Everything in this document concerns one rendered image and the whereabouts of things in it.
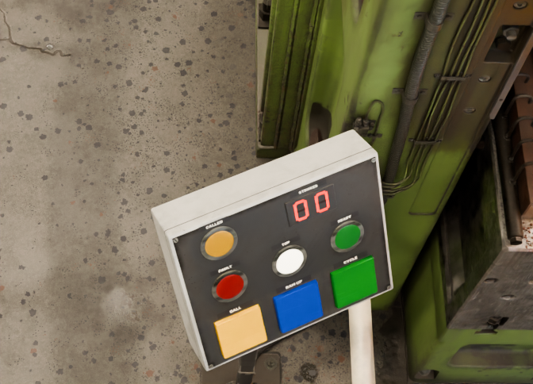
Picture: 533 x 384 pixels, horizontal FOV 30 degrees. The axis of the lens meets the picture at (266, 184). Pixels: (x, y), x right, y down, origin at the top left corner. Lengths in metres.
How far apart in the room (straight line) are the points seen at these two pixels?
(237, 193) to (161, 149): 1.39
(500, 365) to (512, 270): 0.68
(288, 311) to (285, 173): 0.23
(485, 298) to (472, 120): 0.41
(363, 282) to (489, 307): 0.52
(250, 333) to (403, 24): 0.53
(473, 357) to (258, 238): 1.16
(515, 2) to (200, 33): 1.67
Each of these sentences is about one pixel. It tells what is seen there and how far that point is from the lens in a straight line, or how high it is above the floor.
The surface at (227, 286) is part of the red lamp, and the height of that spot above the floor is 1.10.
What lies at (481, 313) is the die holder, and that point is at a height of 0.57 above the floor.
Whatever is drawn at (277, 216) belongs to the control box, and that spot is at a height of 1.17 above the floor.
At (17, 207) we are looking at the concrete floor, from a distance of 2.79.
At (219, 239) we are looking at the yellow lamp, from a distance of 1.44.
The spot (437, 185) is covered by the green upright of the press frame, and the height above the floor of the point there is 0.75.
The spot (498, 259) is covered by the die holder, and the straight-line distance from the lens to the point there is 1.83.
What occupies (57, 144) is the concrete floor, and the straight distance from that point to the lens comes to 2.87.
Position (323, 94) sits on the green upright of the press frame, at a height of 0.48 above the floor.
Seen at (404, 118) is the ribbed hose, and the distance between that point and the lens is 1.70.
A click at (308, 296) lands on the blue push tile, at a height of 1.03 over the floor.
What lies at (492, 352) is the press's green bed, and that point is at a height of 0.16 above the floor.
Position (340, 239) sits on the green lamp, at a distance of 1.54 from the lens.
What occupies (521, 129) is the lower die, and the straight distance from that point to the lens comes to 1.83.
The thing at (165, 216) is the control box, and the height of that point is 1.18.
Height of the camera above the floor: 2.50
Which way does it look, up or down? 64 degrees down
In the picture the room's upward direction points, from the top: 8 degrees clockwise
